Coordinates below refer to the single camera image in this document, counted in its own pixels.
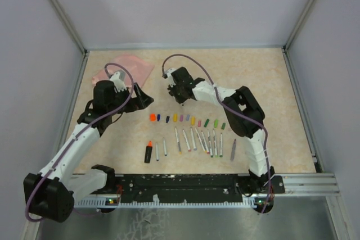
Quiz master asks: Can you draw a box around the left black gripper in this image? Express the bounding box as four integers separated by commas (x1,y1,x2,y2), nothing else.
107,82,153,115

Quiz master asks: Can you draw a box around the light green pen cap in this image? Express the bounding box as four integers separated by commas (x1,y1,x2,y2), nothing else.
214,119,219,128

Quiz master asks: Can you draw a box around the orange capped black highlighter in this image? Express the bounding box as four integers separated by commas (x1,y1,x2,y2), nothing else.
144,141,152,164

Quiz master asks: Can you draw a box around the dark green capped marker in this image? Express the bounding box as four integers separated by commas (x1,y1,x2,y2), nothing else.
207,130,214,158

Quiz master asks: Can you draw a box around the orange white marker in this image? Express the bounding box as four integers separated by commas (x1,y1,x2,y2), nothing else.
174,127,182,154

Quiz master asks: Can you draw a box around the blue capped marker pen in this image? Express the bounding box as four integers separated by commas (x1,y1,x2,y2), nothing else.
155,143,159,161

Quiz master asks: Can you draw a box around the lavender marker pen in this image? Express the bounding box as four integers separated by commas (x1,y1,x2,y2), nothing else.
190,127,197,151

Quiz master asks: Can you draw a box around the pink capped marker pen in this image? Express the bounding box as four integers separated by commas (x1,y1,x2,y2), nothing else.
182,129,192,152

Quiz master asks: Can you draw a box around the magenta capped marker pen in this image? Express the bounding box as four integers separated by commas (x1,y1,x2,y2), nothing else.
201,131,210,155

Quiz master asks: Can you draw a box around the light green capped marker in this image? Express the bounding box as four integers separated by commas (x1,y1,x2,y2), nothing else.
213,129,218,157

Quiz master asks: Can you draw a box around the grey capped marker pen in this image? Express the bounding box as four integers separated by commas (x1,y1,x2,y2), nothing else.
230,139,236,161

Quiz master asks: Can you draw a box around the green capped marker pen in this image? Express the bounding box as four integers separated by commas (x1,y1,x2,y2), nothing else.
219,133,223,157

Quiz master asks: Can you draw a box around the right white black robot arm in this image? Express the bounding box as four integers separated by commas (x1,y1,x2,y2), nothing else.
162,67,273,196

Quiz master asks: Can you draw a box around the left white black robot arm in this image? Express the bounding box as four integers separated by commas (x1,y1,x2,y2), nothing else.
23,80,154,223

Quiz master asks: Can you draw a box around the pink plastic bag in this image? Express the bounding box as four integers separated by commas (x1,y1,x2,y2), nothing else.
92,54,155,88

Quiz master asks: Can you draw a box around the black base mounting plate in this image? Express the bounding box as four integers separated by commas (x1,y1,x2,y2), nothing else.
92,173,285,203

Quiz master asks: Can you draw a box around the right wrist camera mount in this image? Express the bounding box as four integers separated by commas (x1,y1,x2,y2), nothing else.
163,68,175,79

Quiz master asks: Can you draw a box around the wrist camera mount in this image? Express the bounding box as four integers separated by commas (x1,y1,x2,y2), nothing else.
163,68,175,79
109,70,127,93

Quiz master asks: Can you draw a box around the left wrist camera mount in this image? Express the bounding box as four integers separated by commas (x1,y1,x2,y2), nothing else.
109,70,127,93

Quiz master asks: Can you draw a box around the purple cable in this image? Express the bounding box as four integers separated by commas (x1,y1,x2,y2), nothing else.
25,62,134,222
73,208,102,218
259,166,279,214
162,53,275,190

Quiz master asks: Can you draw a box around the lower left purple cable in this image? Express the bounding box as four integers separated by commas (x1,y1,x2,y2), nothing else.
73,208,102,218

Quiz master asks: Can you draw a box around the white slotted cable duct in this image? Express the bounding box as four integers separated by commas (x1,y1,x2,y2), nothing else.
74,196,265,209

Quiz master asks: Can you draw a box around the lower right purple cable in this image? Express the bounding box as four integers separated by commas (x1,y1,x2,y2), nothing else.
259,166,279,214

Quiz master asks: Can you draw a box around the aluminium frame rail left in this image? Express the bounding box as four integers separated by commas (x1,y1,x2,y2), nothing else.
48,0,87,55

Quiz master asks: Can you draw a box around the aluminium frame rail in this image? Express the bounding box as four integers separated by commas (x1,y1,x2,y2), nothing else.
48,0,87,55
282,0,317,52

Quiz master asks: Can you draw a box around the aluminium frame rail right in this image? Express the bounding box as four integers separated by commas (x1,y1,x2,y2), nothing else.
282,0,317,52

